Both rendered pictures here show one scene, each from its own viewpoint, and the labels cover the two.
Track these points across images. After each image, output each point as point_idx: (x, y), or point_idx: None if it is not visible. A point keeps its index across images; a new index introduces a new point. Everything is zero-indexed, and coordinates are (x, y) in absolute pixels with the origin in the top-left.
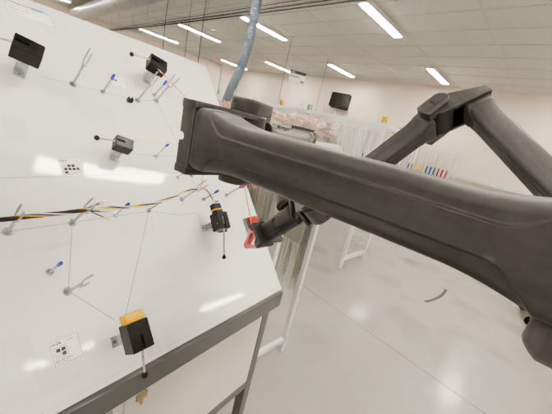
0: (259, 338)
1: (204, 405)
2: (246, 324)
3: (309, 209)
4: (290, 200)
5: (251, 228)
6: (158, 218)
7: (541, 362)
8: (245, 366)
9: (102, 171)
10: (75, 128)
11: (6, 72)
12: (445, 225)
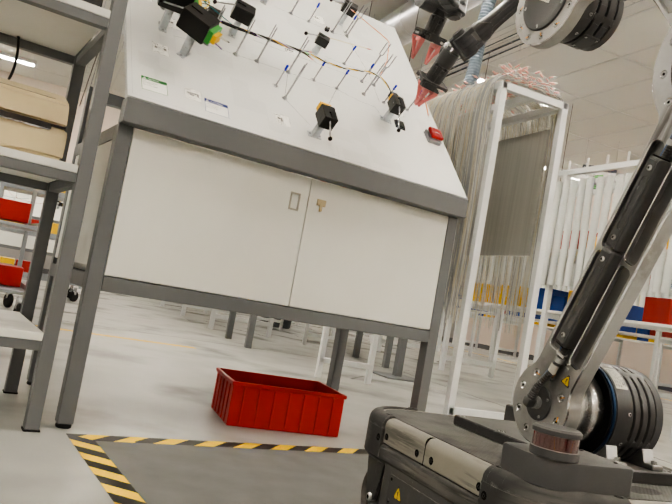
0: (443, 267)
1: (375, 300)
2: (420, 202)
3: (459, 36)
4: (448, 45)
5: (417, 73)
6: (343, 95)
7: None
8: (426, 298)
9: (306, 57)
10: (291, 33)
11: (257, 0)
12: None
